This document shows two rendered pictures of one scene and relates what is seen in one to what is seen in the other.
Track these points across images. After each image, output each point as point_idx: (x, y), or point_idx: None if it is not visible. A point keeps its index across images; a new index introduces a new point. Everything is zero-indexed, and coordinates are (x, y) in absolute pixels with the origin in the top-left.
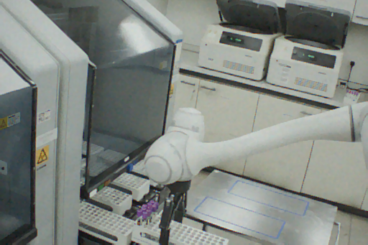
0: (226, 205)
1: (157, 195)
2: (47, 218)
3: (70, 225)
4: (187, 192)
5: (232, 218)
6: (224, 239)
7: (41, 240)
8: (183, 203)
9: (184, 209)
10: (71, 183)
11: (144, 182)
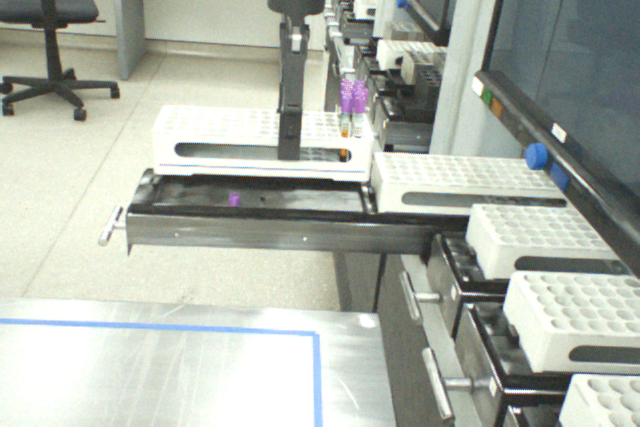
0: (208, 422)
1: (500, 385)
2: (457, 50)
3: (466, 121)
4: (285, 59)
5: (162, 356)
6: (162, 130)
7: (447, 79)
8: (283, 79)
9: (282, 105)
10: (485, 27)
11: (554, 319)
